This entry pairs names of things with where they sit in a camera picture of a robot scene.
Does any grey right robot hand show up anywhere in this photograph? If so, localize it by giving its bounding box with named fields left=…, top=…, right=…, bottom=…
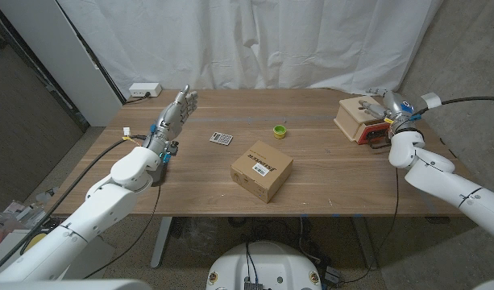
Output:
left=358, top=88, right=417, bottom=132

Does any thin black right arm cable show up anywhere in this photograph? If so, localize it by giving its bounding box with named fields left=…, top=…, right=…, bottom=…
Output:
left=337, top=167, right=400, bottom=287

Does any brown cardboard packing box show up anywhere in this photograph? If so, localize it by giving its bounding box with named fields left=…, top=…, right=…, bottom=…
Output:
left=230, top=139, right=294, bottom=205

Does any small grey calculator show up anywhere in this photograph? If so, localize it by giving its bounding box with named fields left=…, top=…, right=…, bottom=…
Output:
left=209, top=131, right=235, bottom=147

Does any yellow black pendant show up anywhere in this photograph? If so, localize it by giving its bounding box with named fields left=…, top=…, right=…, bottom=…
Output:
left=20, top=233, right=46, bottom=254

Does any grey metal table leg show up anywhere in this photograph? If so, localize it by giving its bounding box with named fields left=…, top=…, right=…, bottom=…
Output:
left=150, top=216, right=174, bottom=269
left=352, top=216, right=379, bottom=271

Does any white tape cable tag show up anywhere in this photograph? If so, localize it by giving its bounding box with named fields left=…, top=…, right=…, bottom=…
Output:
left=421, top=92, right=442, bottom=110

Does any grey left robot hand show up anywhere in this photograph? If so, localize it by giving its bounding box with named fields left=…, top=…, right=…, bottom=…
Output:
left=143, top=84, right=199, bottom=154

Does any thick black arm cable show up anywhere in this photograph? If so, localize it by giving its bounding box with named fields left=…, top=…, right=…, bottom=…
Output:
left=411, top=95, right=494, bottom=118
left=0, top=134, right=149, bottom=278

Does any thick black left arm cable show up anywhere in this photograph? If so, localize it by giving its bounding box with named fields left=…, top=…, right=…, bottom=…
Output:
left=0, top=134, right=149, bottom=278

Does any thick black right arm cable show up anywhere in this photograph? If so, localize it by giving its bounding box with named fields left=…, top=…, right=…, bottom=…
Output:
left=411, top=95, right=494, bottom=118

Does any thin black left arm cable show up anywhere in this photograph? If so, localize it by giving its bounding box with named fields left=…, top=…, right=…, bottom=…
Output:
left=83, top=183, right=163, bottom=280

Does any red drawer with black handle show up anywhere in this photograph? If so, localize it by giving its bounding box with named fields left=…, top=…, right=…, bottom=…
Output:
left=356, top=122, right=394, bottom=151

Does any grey floor power adapter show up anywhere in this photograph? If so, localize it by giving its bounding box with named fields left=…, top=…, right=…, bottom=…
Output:
left=324, top=265, right=345, bottom=288

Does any white fabric curtain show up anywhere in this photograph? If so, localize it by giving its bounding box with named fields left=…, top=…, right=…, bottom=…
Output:
left=56, top=0, right=445, bottom=97

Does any white leaning panel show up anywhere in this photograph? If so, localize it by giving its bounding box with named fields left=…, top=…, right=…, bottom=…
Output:
left=0, top=0, right=124, bottom=128

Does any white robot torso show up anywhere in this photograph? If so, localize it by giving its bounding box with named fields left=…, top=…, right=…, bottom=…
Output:
left=205, top=240, right=323, bottom=290

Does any wooden slotted box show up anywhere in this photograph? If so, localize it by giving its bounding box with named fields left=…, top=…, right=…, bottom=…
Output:
left=333, top=95, right=391, bottom=142

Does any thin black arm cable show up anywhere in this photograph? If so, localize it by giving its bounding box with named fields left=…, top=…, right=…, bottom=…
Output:
left=337, top=167, right=400, bottom=287
left=83, top=183, right=163, bottom=280

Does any white power strip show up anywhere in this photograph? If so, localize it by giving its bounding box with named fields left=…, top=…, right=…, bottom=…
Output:
left=128, top=82, right=163, bottom=98

